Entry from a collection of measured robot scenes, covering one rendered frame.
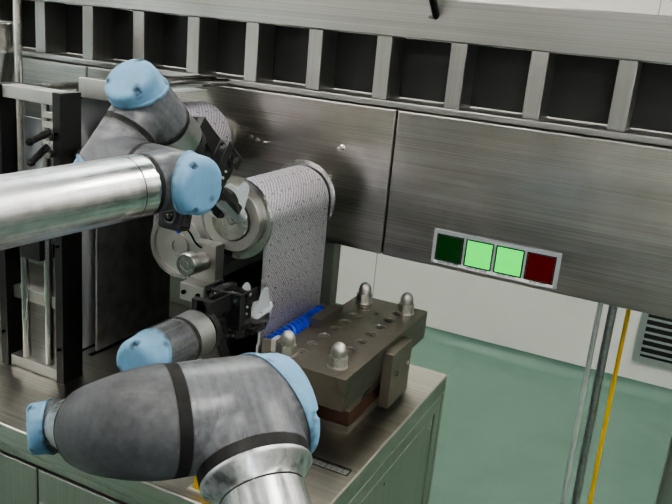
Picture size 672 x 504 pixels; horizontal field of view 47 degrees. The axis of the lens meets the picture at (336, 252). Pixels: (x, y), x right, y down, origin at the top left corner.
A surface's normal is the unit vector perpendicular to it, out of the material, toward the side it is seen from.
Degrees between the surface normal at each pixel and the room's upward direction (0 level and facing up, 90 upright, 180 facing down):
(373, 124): 90
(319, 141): 90
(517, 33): 90
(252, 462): 77
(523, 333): 90
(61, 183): 47
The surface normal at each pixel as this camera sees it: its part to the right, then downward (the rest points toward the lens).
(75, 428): -0.64, -0.08
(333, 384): -0.44, 0.22
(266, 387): 0.34, -0.64
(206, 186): 0.80, 0.24
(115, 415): -0.31, -0.34
